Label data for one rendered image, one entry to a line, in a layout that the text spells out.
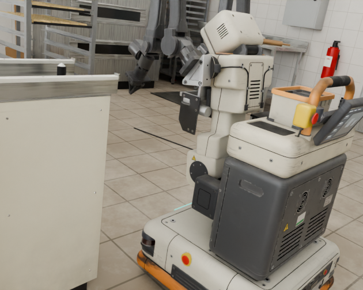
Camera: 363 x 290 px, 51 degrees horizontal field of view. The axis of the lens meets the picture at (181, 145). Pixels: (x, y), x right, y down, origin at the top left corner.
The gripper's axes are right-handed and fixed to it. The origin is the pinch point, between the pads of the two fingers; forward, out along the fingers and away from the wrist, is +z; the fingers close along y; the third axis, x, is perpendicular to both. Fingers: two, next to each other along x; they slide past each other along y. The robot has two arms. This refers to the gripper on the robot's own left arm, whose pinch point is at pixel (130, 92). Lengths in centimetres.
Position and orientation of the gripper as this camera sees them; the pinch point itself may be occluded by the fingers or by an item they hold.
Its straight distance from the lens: 171.2
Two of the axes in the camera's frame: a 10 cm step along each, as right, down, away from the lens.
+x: 5.7, 7.1, -4.1
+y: -6.8, 1.4, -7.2
